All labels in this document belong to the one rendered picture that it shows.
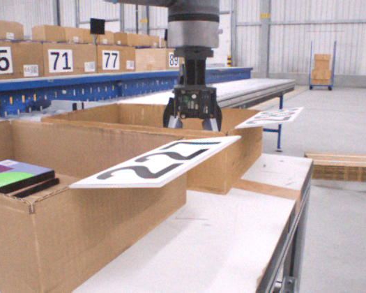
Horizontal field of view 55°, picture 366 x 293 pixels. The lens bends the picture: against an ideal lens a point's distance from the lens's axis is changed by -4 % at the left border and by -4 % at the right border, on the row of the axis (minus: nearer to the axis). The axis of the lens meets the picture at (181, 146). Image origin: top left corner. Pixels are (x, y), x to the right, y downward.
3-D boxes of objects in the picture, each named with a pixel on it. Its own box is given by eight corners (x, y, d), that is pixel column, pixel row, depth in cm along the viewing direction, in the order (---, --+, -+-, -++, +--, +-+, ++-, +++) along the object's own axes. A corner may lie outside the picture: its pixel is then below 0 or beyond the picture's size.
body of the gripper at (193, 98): (172, 123, 61) (172, 49, 58) (171, 115, 69) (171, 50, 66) (217, 122, 61) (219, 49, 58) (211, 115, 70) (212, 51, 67)
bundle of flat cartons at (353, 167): (376, 167, 331) (377, 153, 328) (394, 183, 286) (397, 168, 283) (302, 164, 344) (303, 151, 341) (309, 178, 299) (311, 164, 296)
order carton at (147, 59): (166, 71, 270) (165, 48, 266) (133, 70, 283) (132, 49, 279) (188, 70, 304) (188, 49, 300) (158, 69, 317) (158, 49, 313)
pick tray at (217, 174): (226, 196, 56) (228, 132, 54) (41, 167, 71) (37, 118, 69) (263, 154, 82) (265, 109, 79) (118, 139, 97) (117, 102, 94)
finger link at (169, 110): (156, 133, 67) (171, 88, 66) (157, 132, 69) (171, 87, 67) (180, 141, 68) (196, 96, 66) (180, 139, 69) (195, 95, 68)
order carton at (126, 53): (98, 74, 202) (97, 44, 198) (60, 74, 214) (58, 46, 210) (136, 72, 236) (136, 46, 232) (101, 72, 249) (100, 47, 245)
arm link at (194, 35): (167, 26, 66) (219, 26, 67) (167, 52, 67) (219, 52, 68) (167, 20, 58) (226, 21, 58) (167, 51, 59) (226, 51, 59)
